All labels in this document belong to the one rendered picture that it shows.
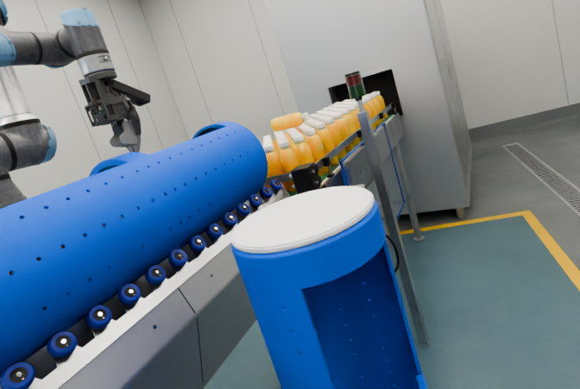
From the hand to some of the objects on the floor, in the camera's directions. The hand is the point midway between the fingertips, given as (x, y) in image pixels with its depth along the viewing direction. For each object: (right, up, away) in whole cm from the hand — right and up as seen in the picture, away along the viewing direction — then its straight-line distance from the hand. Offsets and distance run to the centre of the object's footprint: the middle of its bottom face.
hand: (136, 150), depth 100 cm
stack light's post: (+101, -84, +76) cm, 152 cm away
